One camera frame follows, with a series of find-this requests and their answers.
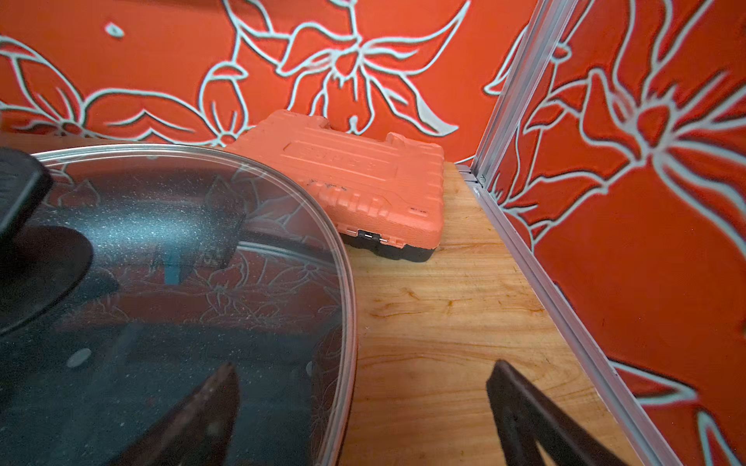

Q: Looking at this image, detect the orange plastic tool case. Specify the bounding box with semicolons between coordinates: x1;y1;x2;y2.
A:
227;111;445;262

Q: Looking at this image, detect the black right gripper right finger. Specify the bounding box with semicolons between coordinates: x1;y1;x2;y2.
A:
486;359;624;465

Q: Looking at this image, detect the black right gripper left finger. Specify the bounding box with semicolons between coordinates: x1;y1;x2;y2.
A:
110;363;240;465

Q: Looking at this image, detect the black lidded frying pan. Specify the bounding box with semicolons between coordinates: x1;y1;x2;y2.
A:
1;144;357;465

